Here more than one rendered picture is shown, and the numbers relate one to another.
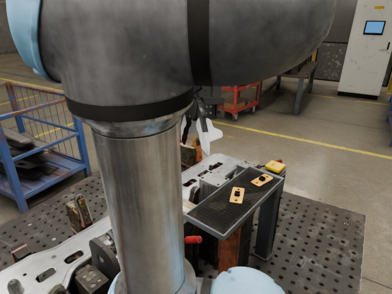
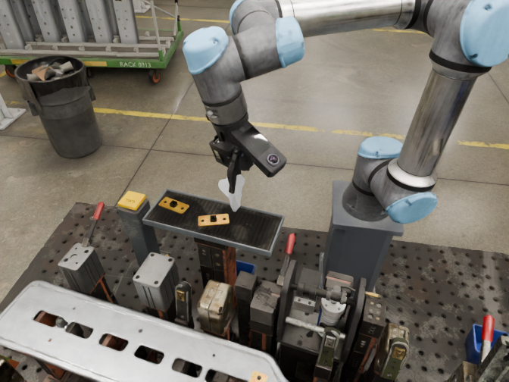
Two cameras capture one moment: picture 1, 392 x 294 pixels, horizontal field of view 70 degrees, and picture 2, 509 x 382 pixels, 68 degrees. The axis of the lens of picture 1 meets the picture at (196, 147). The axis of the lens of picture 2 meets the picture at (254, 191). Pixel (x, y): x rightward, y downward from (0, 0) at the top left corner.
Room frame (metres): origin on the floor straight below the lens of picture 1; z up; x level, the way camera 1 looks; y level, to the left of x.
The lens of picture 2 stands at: (0.90, 0.58, 1.92)
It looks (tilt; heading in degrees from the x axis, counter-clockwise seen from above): 42 degrees down; 248
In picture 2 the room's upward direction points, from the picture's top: straight up
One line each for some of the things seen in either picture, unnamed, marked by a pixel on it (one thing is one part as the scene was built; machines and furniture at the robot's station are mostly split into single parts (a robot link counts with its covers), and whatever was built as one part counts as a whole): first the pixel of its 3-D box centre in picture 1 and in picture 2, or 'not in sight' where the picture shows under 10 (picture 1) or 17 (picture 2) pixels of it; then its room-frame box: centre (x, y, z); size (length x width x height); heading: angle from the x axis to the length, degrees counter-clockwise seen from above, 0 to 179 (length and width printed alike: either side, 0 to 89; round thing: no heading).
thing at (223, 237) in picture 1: (238, 196); (213, 219); (0.73, -0.14, 1.16); 0.37 x 0.14 x 0.02; 140
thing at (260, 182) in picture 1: (262, 178); (173, 204); (0.83, -0.23, 1.17); 0.08 x 0.04 x 0.01; 132
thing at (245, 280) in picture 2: (184, 261); (247, 319); (0.71, 0.04, 0.90); 0.05 x 0.05 x 0.40; 50
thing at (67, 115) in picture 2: not in sight; (65, 109); (1.32, -2.52, 0.36); 0.54 x 0.50 x 0.73; 59
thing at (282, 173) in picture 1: (268, 214); (147, 251); (0.93, -0.30, 0.92); 0.08 x 0.08 x 0.44; 50
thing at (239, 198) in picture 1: (237, 193); (213, 218); (0.74, -0.13, 1.17); 0.08 x 0.04 x 0.01; 165
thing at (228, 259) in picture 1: (234, 250); (219, 270); (0.73, -0.14, 0.92); 0.10 x 0.08 x 0.45; 140
